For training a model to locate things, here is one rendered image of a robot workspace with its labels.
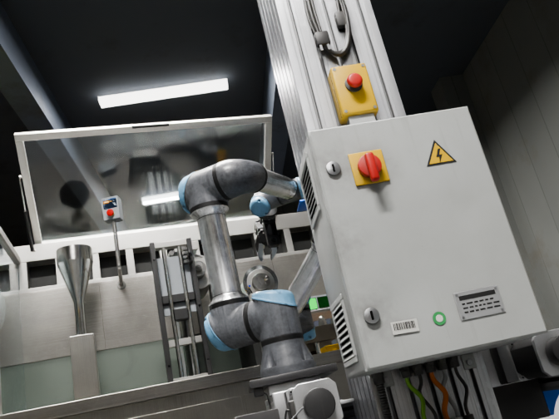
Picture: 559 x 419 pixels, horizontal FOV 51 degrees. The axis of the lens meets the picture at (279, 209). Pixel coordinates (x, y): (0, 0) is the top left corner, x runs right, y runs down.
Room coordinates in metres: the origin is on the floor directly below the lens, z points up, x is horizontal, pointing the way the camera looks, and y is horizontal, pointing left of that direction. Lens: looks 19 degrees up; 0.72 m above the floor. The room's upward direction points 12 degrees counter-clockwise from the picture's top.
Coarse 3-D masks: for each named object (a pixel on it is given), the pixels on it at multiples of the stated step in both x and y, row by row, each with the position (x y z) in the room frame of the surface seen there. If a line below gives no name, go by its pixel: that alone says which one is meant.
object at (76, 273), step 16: (64, 272) 2.22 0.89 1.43; (80, 272) 2.23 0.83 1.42; (80, 288) 2.24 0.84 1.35; (80, 304) 2.25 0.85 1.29; (80, 320) 2.25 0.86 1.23; (80, 336) 2.23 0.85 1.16; (80, 352) 2.23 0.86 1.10; (80, 368) 2.22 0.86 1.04; (96, 368) 2.24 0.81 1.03; (80, 384) 2.22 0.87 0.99; (96, 384) 2.24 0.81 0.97
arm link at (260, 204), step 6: (258, 192) 1.98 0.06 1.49; (252, 198) 1.97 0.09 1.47; (258, 198) 1.94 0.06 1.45; (264, 198) 1.94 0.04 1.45; (270, 198) 1.94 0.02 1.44; (276, 198) 1.94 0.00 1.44; (252, 204) 1.95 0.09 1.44; (258, 204) 1.94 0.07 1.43; (264, 204) 1.94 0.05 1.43; (270, 204) 1.96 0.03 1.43; (276, 204) 1.96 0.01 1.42; (252, 210) 1.97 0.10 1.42; (258, 210) 1.96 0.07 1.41; (264, 210) 1.96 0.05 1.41; (258, 216) 1.98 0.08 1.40
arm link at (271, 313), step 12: (252, 300) 1.62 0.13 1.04; (264, 300) 1.56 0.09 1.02; (276, 300) 1.55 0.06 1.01; (288, 300) 1.57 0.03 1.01; (252, 312) 1.58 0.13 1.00; (264, 312) 1.56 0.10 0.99; (276, 312) 1.55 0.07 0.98; (288, 312) 1.56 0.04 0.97; (252, 324) 1.58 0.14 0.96; (264, 324) 1.57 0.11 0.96; (276, 324) 1.55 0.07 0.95; (288, 324) 1.56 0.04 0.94; (300, 324) 1.61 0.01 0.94; (252, 336) 1.60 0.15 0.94; (264, 336) 1.57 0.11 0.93; (276, 336) 1.55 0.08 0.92
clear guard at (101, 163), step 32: (192, 128) 2.33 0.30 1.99; (224, 128) 2.38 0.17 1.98; (256, 128) 2.43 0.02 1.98; (32, 160) 2.19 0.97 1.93; (64, 160) 2.24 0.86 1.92; (96, 160) 2.29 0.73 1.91; (128, 160) 2.33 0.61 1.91; (160, 160) 2.38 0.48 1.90; (192, 160) 2.44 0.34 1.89; (256, 160) 2.55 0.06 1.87; (32, 192) 2.29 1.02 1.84; (64, 192) 2.34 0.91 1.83; (96, 192) 2.39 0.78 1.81; (128, 192) 2.44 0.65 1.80; (160, 192) 2.49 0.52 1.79; (64, 224) 2.45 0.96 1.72; (96, 224) 2.50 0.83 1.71; (128, 224) 2.55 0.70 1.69; (160, 224) 2.61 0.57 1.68
